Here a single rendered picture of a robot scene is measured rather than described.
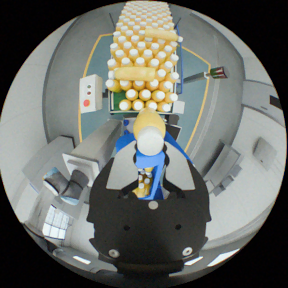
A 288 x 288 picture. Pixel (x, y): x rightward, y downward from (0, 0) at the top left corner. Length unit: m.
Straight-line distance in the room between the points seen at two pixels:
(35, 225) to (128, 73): 0.75
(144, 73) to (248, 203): 3.74
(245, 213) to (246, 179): 1.19
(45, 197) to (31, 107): 2.47
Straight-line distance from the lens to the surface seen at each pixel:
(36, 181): 1.68
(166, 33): 0.55
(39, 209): 0.52
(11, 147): 2.71
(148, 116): 0.15
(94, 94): 0.46
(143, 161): 0.35
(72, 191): 0.57
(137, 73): 0.37
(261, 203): 3.62
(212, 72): 0.54
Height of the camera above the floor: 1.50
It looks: 61 degrees down
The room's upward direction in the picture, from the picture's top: 173 degrees clockwise
